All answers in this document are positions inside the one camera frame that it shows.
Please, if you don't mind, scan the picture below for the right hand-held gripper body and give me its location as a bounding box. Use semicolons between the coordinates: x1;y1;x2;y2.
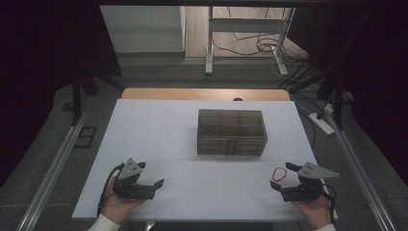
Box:
282;162;341;203

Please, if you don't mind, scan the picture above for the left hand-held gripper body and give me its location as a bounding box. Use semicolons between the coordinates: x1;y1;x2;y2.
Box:
113;157;155;200

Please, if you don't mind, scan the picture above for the red rubber band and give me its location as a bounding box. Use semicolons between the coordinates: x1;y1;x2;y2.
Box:
271;167;288;183

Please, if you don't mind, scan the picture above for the smoky transparent drawer box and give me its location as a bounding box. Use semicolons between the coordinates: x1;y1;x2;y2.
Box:
196;109;268;157

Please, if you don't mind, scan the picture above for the person's right hand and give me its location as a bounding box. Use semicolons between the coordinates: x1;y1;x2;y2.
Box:
293;196;333;229

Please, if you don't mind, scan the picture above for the person's left hand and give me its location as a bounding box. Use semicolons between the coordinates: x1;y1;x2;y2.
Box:
101;178;145;224

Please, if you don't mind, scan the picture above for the white power strip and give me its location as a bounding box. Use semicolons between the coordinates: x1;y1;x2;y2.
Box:
308;112;336;136

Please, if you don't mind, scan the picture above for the wooden table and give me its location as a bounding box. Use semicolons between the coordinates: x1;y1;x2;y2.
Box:
120;88;292;102

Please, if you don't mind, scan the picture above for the dark curtain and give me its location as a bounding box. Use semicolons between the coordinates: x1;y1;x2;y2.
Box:
287;0;408;179
0;0;123;189

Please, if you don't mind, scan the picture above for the white cabinet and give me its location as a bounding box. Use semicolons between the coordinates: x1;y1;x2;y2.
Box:
99;5;187;54

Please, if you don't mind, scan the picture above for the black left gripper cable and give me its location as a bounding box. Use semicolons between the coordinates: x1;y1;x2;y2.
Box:
96;163;125;218

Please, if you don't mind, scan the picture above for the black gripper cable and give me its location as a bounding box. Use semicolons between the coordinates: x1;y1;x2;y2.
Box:
96;163;125;218
320;184;339;219

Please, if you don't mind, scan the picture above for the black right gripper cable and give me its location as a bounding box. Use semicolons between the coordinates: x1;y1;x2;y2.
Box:
320;184;339;219

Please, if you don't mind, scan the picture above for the aluminium rail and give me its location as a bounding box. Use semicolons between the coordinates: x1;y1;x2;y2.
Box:
325;118;397;231
15;113;89;231

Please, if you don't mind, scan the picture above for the black floor socket frame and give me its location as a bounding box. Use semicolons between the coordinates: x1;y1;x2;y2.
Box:
74;125;98;149

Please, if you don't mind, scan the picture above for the tangle of floor cables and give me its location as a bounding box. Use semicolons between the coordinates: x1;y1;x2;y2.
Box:
211;6;311;65

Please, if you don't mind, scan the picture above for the white desk frame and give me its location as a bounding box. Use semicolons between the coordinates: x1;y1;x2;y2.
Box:
205;6;296;77

